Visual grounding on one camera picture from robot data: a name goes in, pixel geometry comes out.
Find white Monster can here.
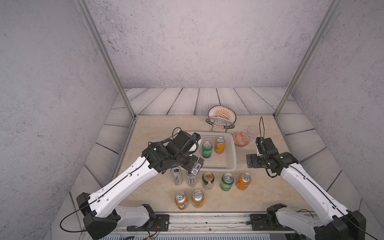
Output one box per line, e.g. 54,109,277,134
186,172,197,188
171,167,184,186

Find orange Fanta can front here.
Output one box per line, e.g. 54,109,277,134
236,173,252,191

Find orange fanta can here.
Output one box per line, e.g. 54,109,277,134
236,173,252,191
174,192,188,210

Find green gold-top can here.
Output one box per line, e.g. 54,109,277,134
202,172,215,190

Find white plastic basket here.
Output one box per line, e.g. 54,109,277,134
194,132,237,172

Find green Sprite can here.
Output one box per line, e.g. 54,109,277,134
220,173,234,192

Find orange Fanta can back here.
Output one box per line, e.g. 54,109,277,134
174,192,188,210

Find small orange can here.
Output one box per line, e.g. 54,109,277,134
191,190,205,208

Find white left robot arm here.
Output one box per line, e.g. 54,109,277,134
77,131,204,240

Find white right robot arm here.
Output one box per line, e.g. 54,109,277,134
247,137,367,240

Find clear plastic cup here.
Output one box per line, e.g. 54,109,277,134
247,126,260,137

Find red patterned bowl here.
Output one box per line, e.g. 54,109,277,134
233,132,250,147

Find dark rimmed plate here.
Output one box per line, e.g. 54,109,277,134
206,117,235,126

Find decorated plate upright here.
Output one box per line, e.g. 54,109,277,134
208,105,237,124

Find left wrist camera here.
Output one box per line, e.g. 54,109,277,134
189,133,202,153

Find metal wire plate stand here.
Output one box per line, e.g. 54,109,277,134
211,123,235,133

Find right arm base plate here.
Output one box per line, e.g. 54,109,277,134
248,213,278,231

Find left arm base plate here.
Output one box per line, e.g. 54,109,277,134
127,214,170,232

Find aluminium rail frame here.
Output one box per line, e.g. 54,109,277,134
78,211,328,240

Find right aluminium corner post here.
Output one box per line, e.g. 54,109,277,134
273,0,342,120

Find aluminium corner post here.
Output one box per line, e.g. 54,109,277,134
273,0,342,120
75,0,136,119

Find left aluminium corner post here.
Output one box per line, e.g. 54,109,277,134
75,0,136,119

